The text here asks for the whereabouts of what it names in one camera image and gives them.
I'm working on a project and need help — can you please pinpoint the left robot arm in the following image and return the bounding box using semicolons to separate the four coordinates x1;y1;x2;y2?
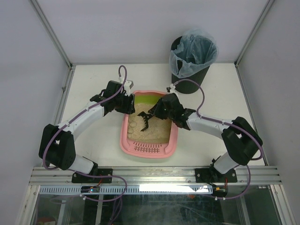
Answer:
38;81;135;174

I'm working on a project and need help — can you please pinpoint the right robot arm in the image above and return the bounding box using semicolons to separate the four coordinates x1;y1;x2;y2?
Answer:
148;93;263;176

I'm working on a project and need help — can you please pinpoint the blue plastic bin liner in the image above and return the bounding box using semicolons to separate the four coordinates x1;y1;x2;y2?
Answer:
169;28;218;78

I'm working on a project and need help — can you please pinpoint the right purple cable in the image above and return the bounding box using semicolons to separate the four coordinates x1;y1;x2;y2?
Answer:
173;79;263;201

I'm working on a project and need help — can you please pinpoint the black trash bin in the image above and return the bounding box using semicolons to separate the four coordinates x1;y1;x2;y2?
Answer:
170;35;218;94

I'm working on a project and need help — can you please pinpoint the pink litter box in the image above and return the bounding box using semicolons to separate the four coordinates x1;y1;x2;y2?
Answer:
120;90;178;159

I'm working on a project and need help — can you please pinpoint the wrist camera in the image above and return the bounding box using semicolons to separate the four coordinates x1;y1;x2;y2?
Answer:
166;83;178;95
121;80;134;96

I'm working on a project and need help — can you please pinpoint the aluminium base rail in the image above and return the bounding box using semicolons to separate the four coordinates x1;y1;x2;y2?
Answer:
29;166;282;186

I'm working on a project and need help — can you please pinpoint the black litter scoop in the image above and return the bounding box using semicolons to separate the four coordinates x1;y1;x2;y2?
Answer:
137;112;153;132

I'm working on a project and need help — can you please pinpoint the beige cat litter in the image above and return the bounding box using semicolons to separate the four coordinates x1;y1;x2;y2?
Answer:
127;103;172;143

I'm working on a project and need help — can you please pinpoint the litter clump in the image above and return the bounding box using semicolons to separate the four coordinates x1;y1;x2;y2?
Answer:
129;122;136;128
127;127;135;134

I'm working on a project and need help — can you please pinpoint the purple cable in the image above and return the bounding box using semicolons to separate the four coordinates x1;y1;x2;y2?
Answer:
42;65;128;170
173;79;263;201

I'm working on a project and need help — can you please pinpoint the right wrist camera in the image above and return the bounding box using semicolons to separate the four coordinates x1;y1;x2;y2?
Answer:
166;83;178;95

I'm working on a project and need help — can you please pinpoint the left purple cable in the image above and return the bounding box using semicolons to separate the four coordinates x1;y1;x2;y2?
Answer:
42;65;128;170

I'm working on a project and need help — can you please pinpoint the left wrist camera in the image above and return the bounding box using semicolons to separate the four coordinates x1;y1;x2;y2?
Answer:
121;80;134;96

